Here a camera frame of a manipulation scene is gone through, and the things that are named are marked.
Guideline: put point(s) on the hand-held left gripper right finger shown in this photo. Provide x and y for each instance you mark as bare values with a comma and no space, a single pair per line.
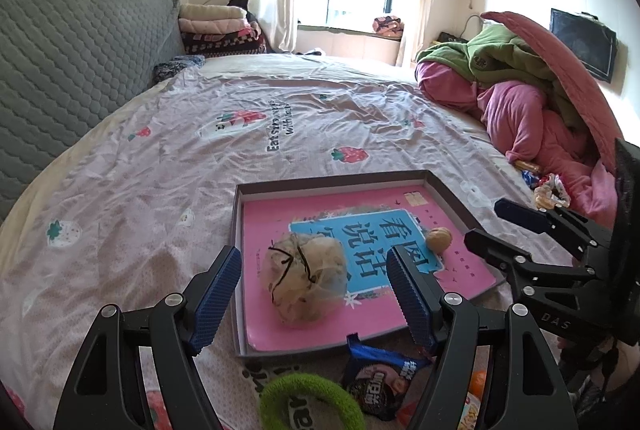
407,295

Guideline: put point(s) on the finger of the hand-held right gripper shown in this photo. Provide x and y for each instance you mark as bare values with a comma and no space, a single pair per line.
492,247
520,215

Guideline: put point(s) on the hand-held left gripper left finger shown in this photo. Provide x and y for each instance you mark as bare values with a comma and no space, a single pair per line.
217,300

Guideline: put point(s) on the grey cardboard tray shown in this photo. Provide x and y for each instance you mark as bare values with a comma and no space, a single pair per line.
239,260

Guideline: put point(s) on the blue cookie packet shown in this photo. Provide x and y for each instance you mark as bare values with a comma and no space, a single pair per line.
380,382

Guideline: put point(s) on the green fuzzy hair scrunchie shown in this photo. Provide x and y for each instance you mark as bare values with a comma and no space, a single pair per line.
280,390

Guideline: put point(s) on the small orange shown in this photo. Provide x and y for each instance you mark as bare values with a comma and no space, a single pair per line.
478,384

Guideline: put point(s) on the blue snack wrapper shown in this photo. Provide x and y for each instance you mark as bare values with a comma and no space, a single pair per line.
530,180

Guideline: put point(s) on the clear snack packet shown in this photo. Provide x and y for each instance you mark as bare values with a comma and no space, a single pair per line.
550,192

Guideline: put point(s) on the orange snack wrapper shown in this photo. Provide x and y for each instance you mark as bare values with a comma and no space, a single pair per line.
529,165

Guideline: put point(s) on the walnut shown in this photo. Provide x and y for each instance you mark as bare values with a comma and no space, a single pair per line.
439,241

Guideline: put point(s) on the beige mesh bath ball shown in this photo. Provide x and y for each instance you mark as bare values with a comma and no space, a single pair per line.
305,277

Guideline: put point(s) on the pink duvet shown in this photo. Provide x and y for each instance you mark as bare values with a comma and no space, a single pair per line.
510,114

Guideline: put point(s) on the pink book with blue label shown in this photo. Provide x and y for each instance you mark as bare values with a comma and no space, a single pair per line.
280,220

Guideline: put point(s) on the strawberry print bed sheet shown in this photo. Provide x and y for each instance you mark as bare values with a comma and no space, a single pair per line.
150,190

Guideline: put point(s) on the red wrapped egg toy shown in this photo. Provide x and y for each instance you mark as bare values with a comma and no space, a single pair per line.
472,412

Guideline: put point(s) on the green blanket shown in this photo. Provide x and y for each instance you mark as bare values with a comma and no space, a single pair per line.
500,54

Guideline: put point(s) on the black television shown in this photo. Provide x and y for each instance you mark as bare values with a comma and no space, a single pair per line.
580,42

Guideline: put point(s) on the folded patterned blanket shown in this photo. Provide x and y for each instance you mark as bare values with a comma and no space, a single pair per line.
387,25

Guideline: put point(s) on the dark floral pillow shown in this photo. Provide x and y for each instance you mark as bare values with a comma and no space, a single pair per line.
175,67

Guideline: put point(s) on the dark checkered folded blanket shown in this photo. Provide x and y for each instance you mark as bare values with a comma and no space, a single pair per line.
220,43

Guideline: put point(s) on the pink folded blanket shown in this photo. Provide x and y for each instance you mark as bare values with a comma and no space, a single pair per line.
215,27

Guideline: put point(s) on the grey quilted headboard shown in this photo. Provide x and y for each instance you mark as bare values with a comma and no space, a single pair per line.
65,59

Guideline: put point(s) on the cream folded blanket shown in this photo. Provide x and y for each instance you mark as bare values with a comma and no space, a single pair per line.
210,12

